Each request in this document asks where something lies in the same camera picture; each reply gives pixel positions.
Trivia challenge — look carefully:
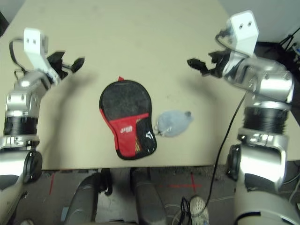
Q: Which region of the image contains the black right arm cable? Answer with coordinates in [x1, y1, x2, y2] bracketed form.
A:
[180, 30, 250, 221]

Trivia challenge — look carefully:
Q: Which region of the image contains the grey robot left leg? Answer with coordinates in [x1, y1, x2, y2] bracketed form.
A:
[63, 172, 113, 225]

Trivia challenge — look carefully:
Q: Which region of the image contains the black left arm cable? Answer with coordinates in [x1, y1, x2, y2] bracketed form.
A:
[8, 38, 26, 73]

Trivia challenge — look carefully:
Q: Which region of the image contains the black red paddle case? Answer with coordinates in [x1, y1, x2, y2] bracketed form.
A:
[98, 76, 158, 162]

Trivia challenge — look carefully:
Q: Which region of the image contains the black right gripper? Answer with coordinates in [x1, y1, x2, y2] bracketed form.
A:
[187, 50, 232, 78]

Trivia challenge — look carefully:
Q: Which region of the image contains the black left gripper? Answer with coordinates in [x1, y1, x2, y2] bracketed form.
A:
[47, 51, 85, 79]

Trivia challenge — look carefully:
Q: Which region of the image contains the black tripod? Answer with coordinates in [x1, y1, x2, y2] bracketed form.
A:
[278, 28, 300, 51]

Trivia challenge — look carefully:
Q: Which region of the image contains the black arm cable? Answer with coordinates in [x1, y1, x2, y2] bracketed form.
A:
[180, 30, 250, 221]
[8, 38, 26, 73]

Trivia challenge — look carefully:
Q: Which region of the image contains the grey robot right leg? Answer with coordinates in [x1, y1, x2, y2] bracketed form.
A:
[130, 167, 168, 225]

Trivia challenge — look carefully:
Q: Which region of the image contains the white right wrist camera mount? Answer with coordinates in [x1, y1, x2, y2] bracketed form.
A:
[217, 10, 260, 58]

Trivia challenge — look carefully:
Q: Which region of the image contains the white floor cable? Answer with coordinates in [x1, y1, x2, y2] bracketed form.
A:
[164, 173, 300, 218]

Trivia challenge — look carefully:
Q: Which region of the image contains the white mesh sneaker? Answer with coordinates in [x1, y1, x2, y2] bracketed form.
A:
[189, 195, 210, 225]

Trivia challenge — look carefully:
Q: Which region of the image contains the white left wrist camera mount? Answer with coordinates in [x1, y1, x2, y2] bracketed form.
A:
[23, 27, 59, 84]

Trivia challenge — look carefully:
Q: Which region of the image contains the grey robot leg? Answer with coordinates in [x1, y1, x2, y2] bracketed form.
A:
[130, 167, 168, 225]
[63, 172, 113, 225]

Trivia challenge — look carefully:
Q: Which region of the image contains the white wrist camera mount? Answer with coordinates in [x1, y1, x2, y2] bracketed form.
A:
[23, 27, 59, 84]
[217, 10, 260, 58]

